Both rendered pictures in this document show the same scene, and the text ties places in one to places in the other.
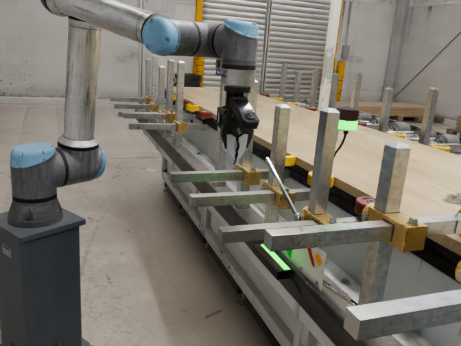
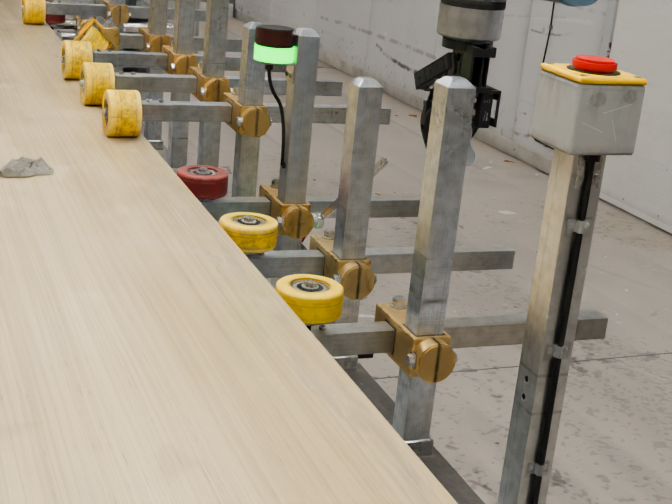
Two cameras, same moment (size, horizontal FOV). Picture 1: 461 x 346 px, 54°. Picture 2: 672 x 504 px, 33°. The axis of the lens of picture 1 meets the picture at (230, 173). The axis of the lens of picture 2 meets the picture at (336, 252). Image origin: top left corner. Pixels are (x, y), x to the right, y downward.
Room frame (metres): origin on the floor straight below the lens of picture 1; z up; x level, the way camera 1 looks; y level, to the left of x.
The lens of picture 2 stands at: (2.83, -0.20, 1.37)
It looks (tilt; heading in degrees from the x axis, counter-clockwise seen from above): 18 degrees down; 179
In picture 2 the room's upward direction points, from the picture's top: 6 degrees clockwise
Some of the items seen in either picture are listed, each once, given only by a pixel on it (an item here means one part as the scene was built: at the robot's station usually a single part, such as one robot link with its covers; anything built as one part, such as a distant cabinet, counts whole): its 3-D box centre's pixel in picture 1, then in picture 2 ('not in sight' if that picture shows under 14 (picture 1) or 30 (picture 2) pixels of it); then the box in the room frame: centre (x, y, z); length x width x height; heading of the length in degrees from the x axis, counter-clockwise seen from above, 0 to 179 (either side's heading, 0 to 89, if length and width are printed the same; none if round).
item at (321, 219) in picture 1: (321, 224); (283, 211); (1.07, -0.24, 0.85); 0.13 x 0.06 x 0.05; 21
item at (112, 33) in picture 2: not in sight; (96, 37); (0.17, -0.73, 0.95); 0.10 x 0.04 x 0.10; 111
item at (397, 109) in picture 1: (378, 108); not in sight; (9.43, -2.99, 0.23); 2.41 x 0.77 x 0.17; 114
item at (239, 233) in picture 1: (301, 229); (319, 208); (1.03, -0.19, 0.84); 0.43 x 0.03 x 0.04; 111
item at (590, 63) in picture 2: not in sight; (593, 67); (1.80, 0.04, 1.22); 0.04 x 0.04 x 0.02
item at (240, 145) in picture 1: (237, 147); not in sight; (1.23, -0.01, 1.00); 0.06 x 0.03 x 0.09; 22
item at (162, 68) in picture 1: (160, 103); not in sight; (2.96, 0.49, 0.87); 0.03 x 0.03 x 0.48; 21
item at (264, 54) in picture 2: (344, 123); (274, 52); (1.11, -0.27, 1.10); 0.06 x 0.06 x 0.02
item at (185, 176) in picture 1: (232, 176); (453, 334); (1.50, -0.01, 0.83); 0.43 x 0.03 x 0.04; 111
